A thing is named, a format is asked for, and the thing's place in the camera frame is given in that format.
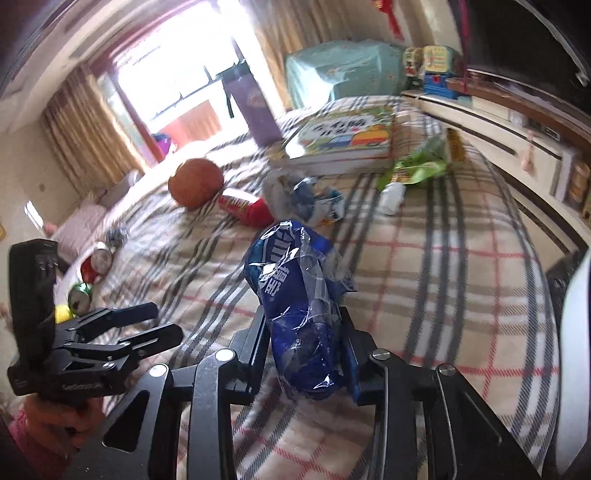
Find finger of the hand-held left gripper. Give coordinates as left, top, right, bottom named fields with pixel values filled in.
left=58, top=302, right=158, bottom=342
left=69, top=323, right=184, bottom=370

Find crushed red silver can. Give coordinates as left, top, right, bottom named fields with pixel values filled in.
left=82, top=242, right=114, bottom=282

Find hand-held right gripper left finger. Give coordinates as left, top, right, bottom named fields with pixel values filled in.
left=62, top=305, right=271, bottom=480

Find reddish brown apple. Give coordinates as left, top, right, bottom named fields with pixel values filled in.
left=167, top=158, right=225, bottom=210

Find stacked yellow lidded jars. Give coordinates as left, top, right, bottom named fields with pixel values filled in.
left=566, top=157, right=591, bottom=208

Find teal covered furniture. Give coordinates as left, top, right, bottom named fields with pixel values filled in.
left=284, top=39, right=409, bottom=109

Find red hanging ornament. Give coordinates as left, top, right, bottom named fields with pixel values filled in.
left=372, top=0, right=407, bottom=38

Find green snack bag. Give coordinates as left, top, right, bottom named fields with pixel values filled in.
left=376, top=138, right=448, bottom=192

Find small white bottle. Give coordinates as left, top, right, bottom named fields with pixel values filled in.
left=379, top=181, right=407, bottom=215

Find crumpled clear plastic bag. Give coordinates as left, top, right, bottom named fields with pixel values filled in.
left=262, top=168, right=301, bottom=217

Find black flat television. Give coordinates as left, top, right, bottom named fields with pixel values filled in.
left=445, top=0, right=591, bottom=88

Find pink dangling toy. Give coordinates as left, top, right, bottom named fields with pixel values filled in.
left=522, top=131, right=536, bottom=174

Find children's picture book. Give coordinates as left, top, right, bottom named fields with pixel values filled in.
left=268, top=105, right=398, bottom=174

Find pink cushioned seat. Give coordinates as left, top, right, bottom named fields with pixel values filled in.
left=51, top=171, right=139, bottom=259

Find orange cloth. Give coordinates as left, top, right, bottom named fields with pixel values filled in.
left=154, top=102, right=220, bottom=148

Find small yellow box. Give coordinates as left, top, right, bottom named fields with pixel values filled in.
left=445, top=129, right=465, bottom=162

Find crumpled blue white wrapper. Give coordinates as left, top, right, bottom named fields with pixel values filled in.
left=291, top=178, right=345, bottom=227

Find red snack tube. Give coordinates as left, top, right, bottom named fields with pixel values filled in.
left=218, top=188, right=273, bottom=227

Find purple paper bag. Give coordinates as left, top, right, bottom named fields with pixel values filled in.
left=222, top=62, right=282, bottom=146

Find crushed green can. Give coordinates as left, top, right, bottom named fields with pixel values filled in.
left=67, top=282, right=93, bottom=312

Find blue plastic wrapper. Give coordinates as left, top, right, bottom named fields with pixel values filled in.
left=244, top=219, right=358, bottom=402

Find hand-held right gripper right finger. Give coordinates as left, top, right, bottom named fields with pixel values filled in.
left=337, top=305, right=541, bottom=480

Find plaid blanket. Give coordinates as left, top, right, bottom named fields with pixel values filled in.
left=44, top=95, right=578, bottom=480

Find person's left hand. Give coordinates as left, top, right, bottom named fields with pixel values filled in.
left=23, top=394, right=105, bottom=450

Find white television cabinet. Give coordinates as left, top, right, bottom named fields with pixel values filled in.
left=402, top=76, right=591, bottom=252

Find black bin with white rim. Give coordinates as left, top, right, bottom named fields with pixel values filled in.
left=545, top=251, right=591, bottom=476

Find beige patterned curtain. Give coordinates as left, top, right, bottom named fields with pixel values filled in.
left=41, top=69, right=153, bottom=185
left=240, top=0, right=333, bottom=109

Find blue toy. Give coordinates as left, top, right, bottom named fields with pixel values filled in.
left=422, top=74, right=458, bottom=100

